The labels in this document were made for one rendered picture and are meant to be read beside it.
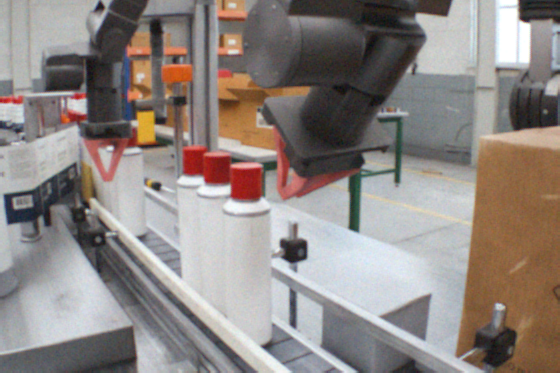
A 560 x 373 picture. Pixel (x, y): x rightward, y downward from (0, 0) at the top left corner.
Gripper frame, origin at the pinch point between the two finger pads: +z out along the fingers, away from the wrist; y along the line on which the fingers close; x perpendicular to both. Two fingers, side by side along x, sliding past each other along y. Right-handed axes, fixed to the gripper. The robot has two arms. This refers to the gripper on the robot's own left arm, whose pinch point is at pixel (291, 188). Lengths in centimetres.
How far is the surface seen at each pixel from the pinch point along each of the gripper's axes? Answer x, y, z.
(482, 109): -212, -532, 241
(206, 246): -4.0, 3.1, 15.7
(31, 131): -64, 15, 56
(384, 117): -202, -328, 228
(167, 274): -6.2, 5.4, 25.7
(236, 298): 4.4, 3.8, 12.7
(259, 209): -1.1, 1.2, 4.6
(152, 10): -54, -5, 16
